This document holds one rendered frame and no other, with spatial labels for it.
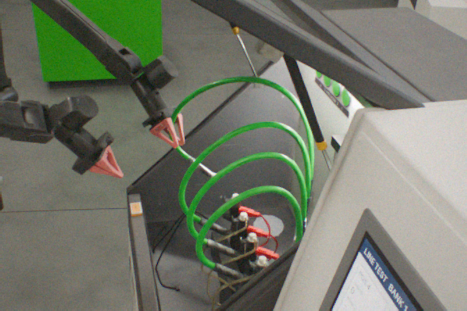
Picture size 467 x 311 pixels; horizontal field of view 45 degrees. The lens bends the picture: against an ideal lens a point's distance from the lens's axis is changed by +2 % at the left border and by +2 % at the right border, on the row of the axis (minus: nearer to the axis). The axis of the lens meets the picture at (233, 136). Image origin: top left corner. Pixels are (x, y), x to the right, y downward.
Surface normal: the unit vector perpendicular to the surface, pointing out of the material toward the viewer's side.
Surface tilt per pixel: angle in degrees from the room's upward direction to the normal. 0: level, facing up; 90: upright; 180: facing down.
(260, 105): 90
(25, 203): 0
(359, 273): 76
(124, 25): 90
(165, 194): 90
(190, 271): 0
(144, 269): 0
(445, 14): 90
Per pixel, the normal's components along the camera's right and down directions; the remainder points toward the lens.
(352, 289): -0.93, -0.13
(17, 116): 0.73, -0.45
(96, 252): 0.04, -0.87
